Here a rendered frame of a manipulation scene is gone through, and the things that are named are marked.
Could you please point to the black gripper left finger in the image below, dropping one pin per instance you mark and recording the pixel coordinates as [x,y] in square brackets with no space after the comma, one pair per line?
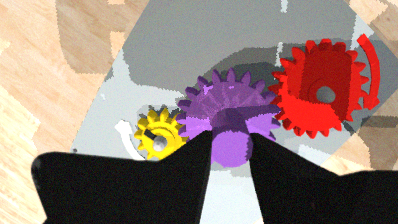
[171,190]

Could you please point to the purple gear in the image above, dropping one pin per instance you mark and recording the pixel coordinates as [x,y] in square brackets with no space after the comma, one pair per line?
[232,109]

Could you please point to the red gear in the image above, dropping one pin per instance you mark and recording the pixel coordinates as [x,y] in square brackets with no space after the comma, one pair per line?
[323,65]

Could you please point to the red curved arrow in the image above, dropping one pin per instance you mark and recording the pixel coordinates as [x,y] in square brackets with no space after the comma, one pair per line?
[371,100]

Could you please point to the yellow gear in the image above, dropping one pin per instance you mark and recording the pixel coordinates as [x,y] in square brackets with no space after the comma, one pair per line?
[159,126]

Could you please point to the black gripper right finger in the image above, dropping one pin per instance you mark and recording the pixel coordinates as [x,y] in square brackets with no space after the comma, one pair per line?
[293,190]

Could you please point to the white curved arrow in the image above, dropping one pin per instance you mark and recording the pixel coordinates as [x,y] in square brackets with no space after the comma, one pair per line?
[125,129]

